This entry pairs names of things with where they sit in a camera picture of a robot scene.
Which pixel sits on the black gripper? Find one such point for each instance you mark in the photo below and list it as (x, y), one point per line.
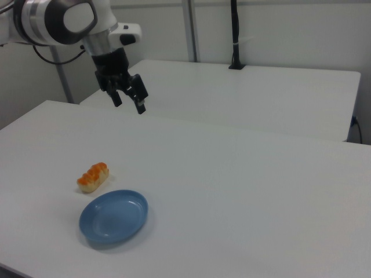
(111, 69)

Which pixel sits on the bread with orange topping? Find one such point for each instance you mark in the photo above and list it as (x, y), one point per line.
(92, 179)

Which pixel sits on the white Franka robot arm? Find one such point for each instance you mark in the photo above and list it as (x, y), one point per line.
(58, 23)

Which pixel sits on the blue oval plate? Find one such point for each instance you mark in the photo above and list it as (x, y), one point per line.
(113, 217)

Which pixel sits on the grey metal partition post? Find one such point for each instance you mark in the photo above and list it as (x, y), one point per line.
(64, 81)
(192, 29)

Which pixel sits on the black camera stand pole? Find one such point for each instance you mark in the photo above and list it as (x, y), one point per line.
(236, 32)

